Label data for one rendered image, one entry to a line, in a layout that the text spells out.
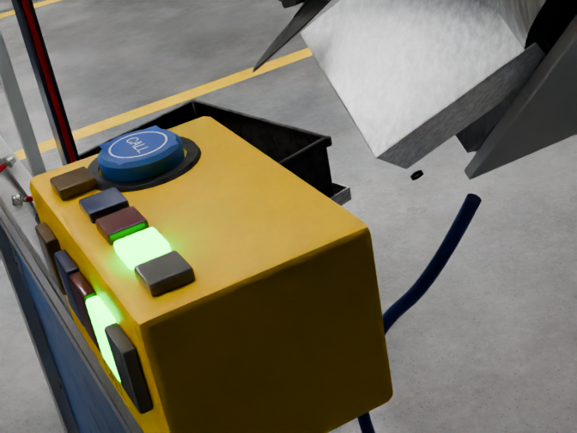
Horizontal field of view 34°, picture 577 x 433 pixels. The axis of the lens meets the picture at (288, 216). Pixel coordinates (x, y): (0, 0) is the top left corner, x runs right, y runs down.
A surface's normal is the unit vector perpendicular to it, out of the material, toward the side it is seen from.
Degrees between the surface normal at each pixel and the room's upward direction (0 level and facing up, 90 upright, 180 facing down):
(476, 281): 0
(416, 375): 0
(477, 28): 55
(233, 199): 0
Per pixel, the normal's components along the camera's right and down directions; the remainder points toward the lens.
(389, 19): -0.45, -0.08
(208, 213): -0.16, -0.86
